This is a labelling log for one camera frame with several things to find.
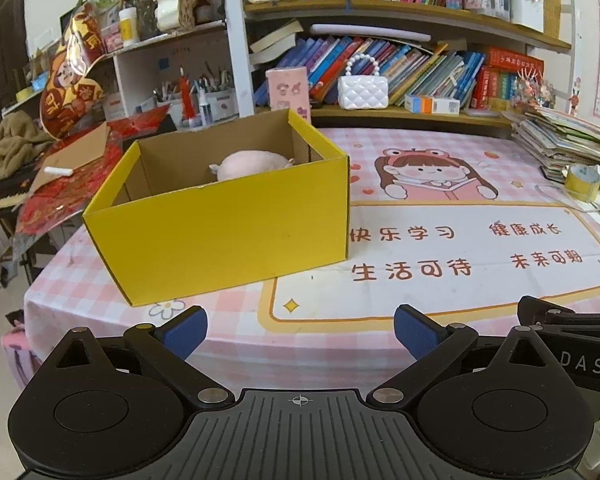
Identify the cluster of small figurines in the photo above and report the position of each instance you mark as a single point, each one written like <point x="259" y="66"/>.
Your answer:
<point x="535" y="90"/>

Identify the row of blue books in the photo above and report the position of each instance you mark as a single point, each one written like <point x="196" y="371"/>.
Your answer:
<point x="420" y="67"/>

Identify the orange white blue carton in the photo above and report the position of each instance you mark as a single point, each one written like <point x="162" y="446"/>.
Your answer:
<point x="432" y="104"/>

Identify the pink printed box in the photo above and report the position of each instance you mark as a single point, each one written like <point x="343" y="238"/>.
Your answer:
<point x="287" y="87"/>

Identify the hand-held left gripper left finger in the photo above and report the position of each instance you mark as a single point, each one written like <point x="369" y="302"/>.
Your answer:
<point x="185" y="331"/>

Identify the white jar yellow label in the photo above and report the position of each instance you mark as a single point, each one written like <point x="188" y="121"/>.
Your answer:
<point x="129" y="25"/>

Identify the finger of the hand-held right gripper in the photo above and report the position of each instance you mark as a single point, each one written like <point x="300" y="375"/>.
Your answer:
<point x="565" y="317"/>

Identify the red gold foil balloon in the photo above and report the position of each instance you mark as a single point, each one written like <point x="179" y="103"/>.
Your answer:
<point x="65" y="105"/>

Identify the white cabinet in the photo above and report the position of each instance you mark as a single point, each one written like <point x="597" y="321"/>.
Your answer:
<point x="145" y="75"/>

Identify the brown cardboard sheet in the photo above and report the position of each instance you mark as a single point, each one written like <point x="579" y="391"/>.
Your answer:
<point x="80" y="155"/>

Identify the white pen holder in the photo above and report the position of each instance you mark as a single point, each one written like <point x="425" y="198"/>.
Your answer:
<point x="526" y="10"/>

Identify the yellow cardboard box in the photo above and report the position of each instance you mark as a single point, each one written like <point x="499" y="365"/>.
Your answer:
<point x="220" y="240"/>

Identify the white wavy vase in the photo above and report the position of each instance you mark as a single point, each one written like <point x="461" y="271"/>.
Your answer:
<point x="172" y="5"/>

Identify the white marker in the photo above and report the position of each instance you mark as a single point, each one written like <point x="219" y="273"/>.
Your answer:
<point x="57" y="171"/>

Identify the brown blanket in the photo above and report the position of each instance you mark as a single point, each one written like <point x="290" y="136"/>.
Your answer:
<point x="15" y="145"/>

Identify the red decoration sheets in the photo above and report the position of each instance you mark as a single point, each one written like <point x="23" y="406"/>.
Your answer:
<point x="55" y="205"/>

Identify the pink checked printed tablecloth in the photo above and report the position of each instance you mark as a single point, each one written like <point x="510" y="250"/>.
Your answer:
<point x="430" y="290"/>

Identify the white rolled paper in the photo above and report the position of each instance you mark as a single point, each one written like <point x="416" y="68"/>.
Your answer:
<point x="370" y="31"/>

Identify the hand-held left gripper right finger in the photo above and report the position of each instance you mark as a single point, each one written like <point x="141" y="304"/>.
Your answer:
<point x="416" y="331"/>

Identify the white quilted handbag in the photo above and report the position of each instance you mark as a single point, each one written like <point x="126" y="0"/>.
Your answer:
<point x="362" y="92"/>

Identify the bunch of brushes and pens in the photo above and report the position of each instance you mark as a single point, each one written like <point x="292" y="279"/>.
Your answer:
<point x="215" y="100"/>

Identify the stack of picture books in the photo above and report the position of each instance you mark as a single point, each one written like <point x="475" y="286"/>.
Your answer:
<point x="560" y="140"/>

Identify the yellow patterned tape roll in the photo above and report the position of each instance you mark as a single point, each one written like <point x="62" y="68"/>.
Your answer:
<point x="582" y="185"/>

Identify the dark wooden door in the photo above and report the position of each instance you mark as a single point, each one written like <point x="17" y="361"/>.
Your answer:
<point x="5" y="35"/>

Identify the thick old book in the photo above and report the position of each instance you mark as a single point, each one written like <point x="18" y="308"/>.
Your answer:
<point x="272" y="55"/>
<point x="277" y="35"/>

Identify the pink backpack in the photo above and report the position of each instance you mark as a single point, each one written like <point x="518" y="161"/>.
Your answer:
<point x="20" y="355"/>

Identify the red white toy rocket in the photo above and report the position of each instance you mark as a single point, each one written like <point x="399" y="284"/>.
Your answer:
<point x="186" y="102"/>

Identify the electric keyboard piano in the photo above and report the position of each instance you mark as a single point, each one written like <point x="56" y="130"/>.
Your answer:
<point x="0" y="202"/>

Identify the red boxed book set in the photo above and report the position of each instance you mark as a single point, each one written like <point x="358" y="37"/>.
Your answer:
<point x="510" y="60"/>

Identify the pink pig plush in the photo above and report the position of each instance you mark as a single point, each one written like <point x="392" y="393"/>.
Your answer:
<point x="250" y="165"/>

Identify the wooden bookshelf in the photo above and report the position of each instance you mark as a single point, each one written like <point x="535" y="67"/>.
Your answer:
<point x="405" y="14"/>

